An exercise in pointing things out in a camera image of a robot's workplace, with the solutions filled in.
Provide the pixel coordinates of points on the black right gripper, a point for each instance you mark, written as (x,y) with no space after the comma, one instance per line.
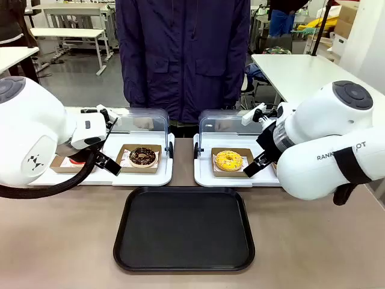
(269,140)

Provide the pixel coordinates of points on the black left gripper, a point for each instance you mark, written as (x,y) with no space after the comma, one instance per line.
(100,156)

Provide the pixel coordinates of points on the yellow sprinkled donut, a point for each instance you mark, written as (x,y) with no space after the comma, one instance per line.
(229,160)

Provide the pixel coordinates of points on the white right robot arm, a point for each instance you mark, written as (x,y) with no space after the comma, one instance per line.
(319,126)

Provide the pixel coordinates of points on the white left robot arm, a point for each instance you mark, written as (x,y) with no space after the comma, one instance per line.
(30,120)

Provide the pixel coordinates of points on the chocolate sprinkled donut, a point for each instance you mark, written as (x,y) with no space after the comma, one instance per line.
(142,156)

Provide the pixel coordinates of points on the white display tray base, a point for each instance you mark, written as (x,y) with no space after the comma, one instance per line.
(144,177)
(204,177)

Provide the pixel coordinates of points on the red glazed donut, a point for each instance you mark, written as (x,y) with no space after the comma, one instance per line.
(77,162)

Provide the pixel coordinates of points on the black plastic serving tray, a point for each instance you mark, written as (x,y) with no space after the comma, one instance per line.
(183,228)

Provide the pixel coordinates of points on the person's right hand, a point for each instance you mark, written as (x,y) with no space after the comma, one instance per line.
(143,123)

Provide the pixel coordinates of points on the clear plastic display lid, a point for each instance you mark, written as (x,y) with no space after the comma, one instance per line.
(216,120)

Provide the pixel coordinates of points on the blue fabric office chair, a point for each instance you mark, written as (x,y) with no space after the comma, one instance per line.
(255,75)

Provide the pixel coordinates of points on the large white table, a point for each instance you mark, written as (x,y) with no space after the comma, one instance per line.
(288,75)

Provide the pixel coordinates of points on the colourful patterned chair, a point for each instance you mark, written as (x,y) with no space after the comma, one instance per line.
(276,50)

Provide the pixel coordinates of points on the person in navy jacket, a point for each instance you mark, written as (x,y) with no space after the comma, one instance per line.
(183,57)

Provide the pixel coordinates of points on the low white bench table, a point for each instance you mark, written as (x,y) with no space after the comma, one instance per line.
(69,33)

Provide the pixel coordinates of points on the background person in blue trousers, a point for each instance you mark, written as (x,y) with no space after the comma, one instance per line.
(281,24)

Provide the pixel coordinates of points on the white cardboard box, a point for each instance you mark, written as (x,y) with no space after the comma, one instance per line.
(340,46)

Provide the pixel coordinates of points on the black slanted pole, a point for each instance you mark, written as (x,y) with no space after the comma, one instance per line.
(322,27)

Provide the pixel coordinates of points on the white background desk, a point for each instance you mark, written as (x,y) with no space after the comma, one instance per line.
(72,12)

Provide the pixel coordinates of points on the yellow fabric bundle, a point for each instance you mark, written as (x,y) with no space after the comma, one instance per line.
(323,22)

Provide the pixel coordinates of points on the brown cardboard box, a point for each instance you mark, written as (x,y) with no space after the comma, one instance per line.
(346,21)

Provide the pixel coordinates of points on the background person in dark clothes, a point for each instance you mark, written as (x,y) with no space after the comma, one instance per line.
(10,21)

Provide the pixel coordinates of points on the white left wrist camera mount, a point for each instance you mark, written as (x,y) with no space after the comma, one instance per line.
(108,113)

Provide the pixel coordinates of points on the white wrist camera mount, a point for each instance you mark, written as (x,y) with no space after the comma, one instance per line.
(252,115)
(108,113)

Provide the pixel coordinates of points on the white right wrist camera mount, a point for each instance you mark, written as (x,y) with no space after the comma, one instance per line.
(252,115)

